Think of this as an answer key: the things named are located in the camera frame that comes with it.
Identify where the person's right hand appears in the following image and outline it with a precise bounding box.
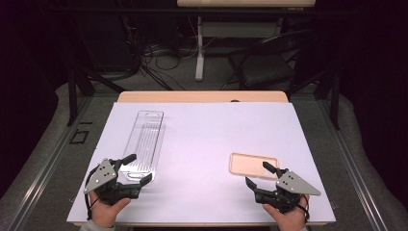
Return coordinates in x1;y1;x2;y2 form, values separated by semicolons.
263;193;311;231

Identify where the black chair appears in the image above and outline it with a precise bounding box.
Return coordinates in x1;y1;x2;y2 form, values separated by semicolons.
220;28;317;90

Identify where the right hand-held gripper cable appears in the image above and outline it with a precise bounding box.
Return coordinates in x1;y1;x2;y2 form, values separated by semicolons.
296;194;311;223

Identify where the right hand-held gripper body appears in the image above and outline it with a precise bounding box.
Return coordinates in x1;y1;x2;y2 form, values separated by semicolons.
253;167;321;215

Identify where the beige phone case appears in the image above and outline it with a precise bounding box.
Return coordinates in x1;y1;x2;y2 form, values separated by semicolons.
228;152;279;180

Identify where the left hand-held gripper cable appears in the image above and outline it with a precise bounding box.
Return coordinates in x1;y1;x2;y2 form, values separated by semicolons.
84;166;101;221

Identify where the aluminium floor rail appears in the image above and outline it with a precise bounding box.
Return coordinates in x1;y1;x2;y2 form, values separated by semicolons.
317;99;390;231
6;95;94;231

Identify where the white board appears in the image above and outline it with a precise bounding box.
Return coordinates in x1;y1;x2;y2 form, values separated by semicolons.
66;101;337;224

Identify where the black metal stand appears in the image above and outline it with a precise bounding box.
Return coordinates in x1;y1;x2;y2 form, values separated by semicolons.
65;13;126;127
285;68;342;131

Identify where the white desk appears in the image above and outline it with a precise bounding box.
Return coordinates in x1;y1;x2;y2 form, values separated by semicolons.
176;0;317;82

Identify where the hand-held gripper cable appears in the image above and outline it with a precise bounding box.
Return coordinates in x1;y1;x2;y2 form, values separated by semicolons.
296;194;311;223
84;166;101;221

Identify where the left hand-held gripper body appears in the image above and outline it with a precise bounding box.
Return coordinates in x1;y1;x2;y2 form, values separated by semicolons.
84;158;142;207

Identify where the bundle of floor cables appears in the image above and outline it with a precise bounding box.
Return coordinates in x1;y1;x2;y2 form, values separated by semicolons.
128;18;206;91

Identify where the person's left hand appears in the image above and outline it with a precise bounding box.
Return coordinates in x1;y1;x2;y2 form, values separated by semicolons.
88;191;132;229

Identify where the black metal crossbar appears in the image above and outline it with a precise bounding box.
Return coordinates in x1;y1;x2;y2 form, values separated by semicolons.
44;7;357;15

